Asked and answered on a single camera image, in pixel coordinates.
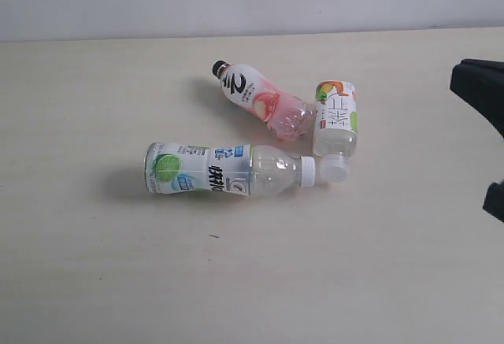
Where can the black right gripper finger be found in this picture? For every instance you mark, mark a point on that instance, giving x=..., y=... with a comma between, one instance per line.
x=479, y=83
x=494, y=201

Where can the pink peach drink bottle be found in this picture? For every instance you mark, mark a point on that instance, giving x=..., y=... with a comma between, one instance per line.
x=287, y=116

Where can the lime label drink bottle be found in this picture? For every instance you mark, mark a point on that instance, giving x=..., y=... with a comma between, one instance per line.
x=245, y=170

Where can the small fruit label bottle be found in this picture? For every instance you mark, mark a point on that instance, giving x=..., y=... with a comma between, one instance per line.
x=335, y=129

